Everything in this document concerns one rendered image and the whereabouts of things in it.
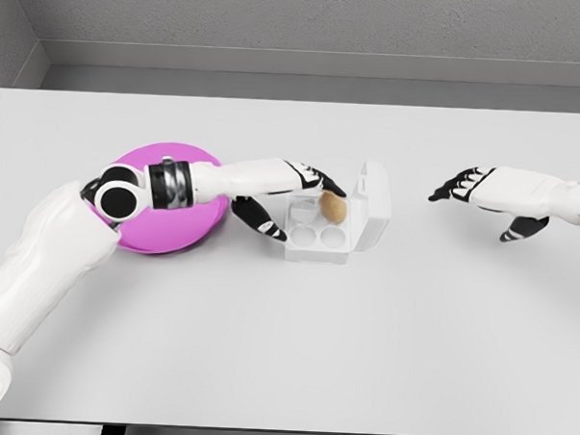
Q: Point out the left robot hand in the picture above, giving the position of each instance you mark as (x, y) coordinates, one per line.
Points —
(268, 175)

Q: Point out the pink round plate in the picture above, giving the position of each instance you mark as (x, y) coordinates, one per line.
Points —
(174, 222)

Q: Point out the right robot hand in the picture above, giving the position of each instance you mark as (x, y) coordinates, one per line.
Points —
(508, 188)

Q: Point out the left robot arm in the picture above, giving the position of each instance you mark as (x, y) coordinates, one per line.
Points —
(53, 245)

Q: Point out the brown egg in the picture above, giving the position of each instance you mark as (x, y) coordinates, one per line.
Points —
(333, 207)

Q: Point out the white egg box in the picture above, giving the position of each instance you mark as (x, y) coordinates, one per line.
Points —
(338, 224)

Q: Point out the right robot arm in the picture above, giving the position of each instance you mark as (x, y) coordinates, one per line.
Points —
(577, 200)

